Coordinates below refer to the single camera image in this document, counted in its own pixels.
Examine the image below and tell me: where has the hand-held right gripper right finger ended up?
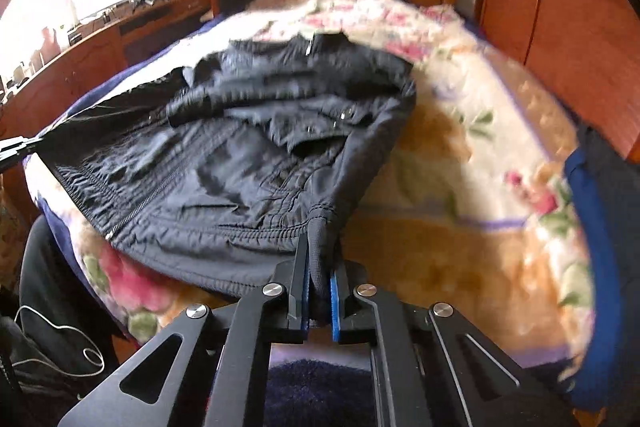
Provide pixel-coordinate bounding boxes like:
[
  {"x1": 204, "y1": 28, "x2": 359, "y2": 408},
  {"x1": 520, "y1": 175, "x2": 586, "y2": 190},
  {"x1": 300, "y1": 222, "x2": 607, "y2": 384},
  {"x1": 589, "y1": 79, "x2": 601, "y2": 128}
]
[{"x1": 330, "y1": 261, "x2": 581, "y2": 427}]

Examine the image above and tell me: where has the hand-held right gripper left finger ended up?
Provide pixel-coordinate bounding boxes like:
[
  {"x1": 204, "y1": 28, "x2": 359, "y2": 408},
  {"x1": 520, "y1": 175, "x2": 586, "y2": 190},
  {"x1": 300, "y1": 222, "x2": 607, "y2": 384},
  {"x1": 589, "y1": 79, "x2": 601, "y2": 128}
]
[{"x1": 57, "y1": 237, "x2": 310, "y2": 427}]

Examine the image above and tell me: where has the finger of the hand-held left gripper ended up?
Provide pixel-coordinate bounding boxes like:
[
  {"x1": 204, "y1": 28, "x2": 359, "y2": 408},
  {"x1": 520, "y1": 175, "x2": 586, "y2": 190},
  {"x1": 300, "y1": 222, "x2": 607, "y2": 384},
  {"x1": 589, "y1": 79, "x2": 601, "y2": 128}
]
[{"x1": 0, "y1": 135, "x2": 44, "y2": 174}]

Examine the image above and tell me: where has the black quilted jacket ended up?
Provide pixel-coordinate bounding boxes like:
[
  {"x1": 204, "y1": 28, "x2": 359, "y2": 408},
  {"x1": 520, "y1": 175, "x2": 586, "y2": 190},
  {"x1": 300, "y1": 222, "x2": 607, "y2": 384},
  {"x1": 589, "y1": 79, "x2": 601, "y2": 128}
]
[{"x1": 37, "y1": 32, "x2": 418, "y2": 324}]

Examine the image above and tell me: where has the wooden desk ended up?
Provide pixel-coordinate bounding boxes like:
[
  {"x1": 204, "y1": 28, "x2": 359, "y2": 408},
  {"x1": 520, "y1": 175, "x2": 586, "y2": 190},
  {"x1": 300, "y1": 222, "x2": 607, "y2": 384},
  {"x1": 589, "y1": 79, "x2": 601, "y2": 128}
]
[{"x1": 0, "y1": 0, "x2": 213, "y2": 150}]

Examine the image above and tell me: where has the person's black clothing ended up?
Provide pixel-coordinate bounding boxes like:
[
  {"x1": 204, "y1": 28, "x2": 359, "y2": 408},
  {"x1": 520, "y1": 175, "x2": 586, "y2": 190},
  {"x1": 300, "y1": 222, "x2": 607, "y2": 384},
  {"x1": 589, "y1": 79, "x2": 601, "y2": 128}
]
[{"x1": 0, "y1": 206, "x2": 128, "y2": 427}]

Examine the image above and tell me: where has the floral blanket with navy border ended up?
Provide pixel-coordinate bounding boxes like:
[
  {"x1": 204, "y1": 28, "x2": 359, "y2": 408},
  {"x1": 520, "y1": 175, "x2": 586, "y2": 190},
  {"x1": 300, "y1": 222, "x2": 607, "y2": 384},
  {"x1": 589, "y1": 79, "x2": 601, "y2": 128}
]
[{"x1": 22, "y1": 0, "x2": 597, "y2": 427}]

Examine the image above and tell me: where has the blue cloth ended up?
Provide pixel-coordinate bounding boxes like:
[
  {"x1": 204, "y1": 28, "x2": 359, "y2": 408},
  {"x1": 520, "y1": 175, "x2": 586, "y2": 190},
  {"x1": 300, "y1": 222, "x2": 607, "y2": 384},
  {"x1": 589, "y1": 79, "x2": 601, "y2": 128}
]
[{"x1": 564, "y1": 122, "x2": 640, "y2": 410}]

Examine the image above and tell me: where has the brown furry pillow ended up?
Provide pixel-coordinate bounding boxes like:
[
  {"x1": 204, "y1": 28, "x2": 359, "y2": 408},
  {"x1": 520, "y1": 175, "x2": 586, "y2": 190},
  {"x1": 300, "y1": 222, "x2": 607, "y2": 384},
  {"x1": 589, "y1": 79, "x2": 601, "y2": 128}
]
[{"x1": 247, "y1": 0, "x2": 306, "y2": 12}]

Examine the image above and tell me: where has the thin white cord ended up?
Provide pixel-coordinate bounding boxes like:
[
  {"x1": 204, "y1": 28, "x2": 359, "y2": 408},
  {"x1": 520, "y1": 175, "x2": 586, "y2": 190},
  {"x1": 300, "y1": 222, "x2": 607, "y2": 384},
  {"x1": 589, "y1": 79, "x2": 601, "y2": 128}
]
[{"x1": 14, "y1": 306, "x2": 107, "y2": 378}]

